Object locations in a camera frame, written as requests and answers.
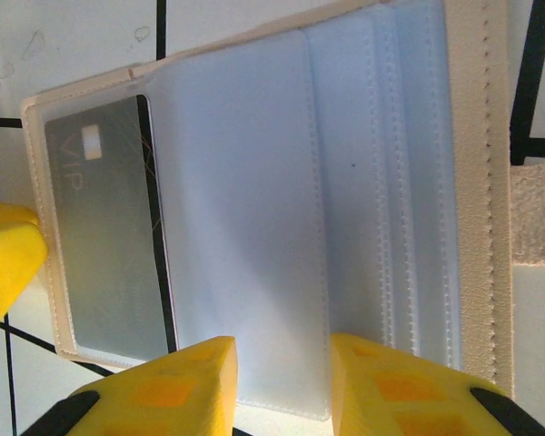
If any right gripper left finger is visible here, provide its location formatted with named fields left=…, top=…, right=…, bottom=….
left=29, top=334, right=241, bottom=436

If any beige card holder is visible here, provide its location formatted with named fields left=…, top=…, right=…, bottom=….
left=20, top=0, right=545, bottom=417

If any grey VIP card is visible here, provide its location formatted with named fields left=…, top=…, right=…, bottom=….
left=44, top=94, right=179, bottom=360

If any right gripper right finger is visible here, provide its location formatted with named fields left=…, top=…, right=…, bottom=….
left=329, top=332, right=545, bottom=436

